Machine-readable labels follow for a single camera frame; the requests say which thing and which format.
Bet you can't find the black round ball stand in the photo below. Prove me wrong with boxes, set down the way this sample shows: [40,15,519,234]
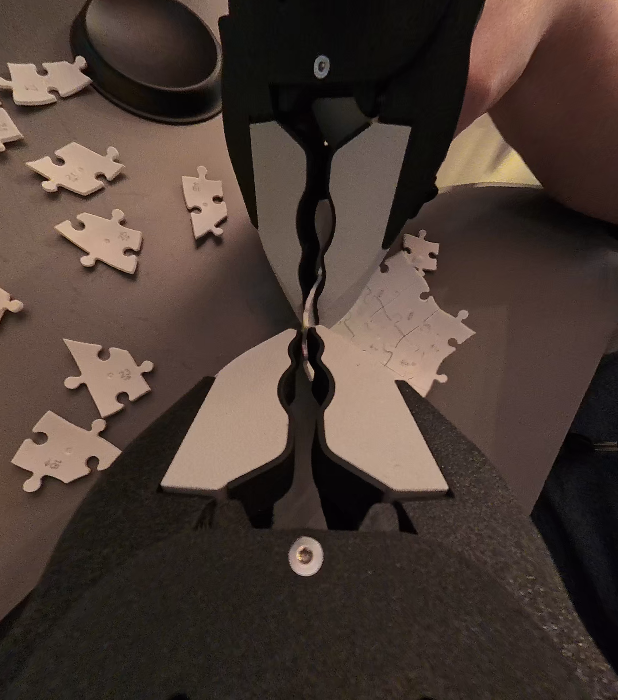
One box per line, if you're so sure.
[69,0,228,124]

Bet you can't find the person's right forearm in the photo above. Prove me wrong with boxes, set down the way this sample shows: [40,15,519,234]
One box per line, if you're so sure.
[457,0,618,236]

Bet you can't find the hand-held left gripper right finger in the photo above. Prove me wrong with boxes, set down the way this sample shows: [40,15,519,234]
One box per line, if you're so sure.
[312,326,451,504]

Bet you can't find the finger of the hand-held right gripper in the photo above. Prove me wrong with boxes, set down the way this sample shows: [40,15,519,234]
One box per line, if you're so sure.
[248,118,321,326]
[312,121,414,326]

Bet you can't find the assembled white puzzle section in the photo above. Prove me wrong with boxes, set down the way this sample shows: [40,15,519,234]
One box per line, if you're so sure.
[326,252,476,400]

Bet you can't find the scattered loose puzzle pieces group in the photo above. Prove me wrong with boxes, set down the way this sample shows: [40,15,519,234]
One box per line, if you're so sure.
[0,57,228,493]

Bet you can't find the white puzzle piece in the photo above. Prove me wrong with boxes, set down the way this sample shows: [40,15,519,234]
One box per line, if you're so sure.
[302,293,323,380]
[402,230,441,272]

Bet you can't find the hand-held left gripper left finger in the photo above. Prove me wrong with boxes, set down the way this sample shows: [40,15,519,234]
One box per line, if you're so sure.
[161,328,304,502]

